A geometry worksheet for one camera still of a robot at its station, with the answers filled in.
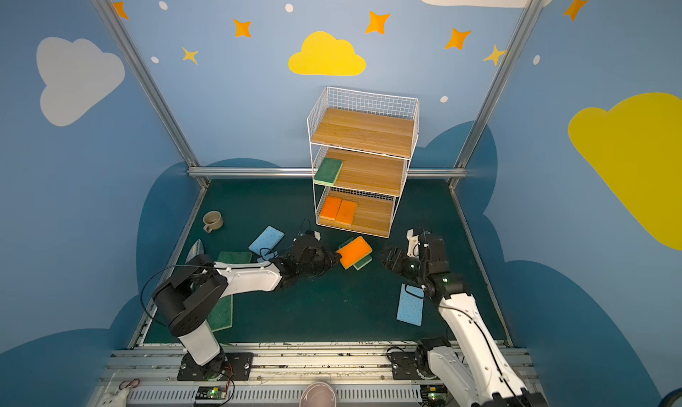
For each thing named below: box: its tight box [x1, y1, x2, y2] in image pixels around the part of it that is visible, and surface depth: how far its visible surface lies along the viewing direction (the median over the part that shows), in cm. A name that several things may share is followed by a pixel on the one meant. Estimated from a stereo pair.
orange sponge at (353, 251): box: [335, 235, 373, 271], surface depth 93 cm
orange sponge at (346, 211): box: [334, 199, 358, 226], surface depth 110 cm
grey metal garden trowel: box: [184, 238, 205, 264], surface depth 99 cm
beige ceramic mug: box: [202, 210, 224, 234], surface depth 105 cm
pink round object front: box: [299, 381, 338, 407], surface depth 72 cm
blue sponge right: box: [396, 283, 425, 328], surface depth 86 cm
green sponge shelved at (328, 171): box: [312, 158, 344, 186], surface depth 91 cm
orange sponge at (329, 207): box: [319, 195, 342, 220], surface depth 110 cm
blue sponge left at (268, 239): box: [247, 225, 286, 256], surface depth 103 cm
